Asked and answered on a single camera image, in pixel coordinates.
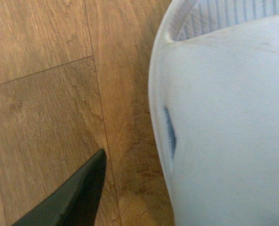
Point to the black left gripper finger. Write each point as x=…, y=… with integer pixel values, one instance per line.
x=75, y=202

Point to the light blue slipper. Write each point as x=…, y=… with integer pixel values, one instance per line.
x=214, y=103

